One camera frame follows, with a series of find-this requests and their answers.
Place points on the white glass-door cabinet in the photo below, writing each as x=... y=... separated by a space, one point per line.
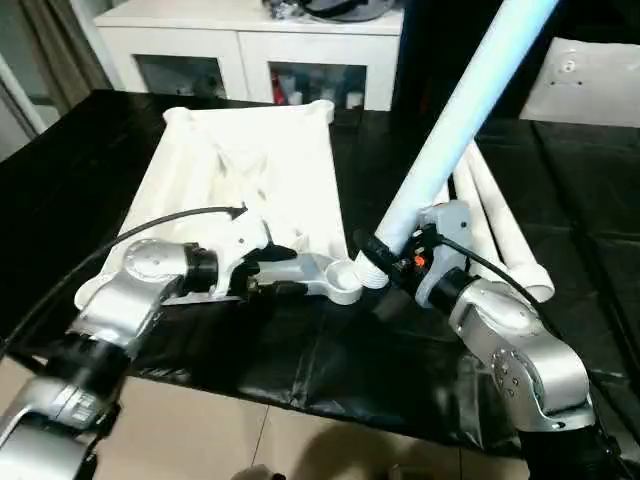
x=200 y=30

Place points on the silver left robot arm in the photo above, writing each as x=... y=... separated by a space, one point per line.
x=130 y=300

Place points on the dark grey cap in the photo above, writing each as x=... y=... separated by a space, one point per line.
x=350 y=12

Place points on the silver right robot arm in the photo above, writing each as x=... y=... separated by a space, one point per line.
x=510 y=325

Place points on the white panel with screw holes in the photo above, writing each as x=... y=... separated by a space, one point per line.
x=600 y=90

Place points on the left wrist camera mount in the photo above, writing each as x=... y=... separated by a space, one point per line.
x=240 y=240

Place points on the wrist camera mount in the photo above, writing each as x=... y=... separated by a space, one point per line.
x=240 y=240
x=450 y=220

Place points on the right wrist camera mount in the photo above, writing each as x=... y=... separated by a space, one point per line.
x=450 y=220

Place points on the white plastic table leg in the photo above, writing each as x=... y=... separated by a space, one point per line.
x=480 y=215
x=450 y=125
x=520 y=240
x=446 y=197

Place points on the white plastic table top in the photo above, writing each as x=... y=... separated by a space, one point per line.
x=250 y=150

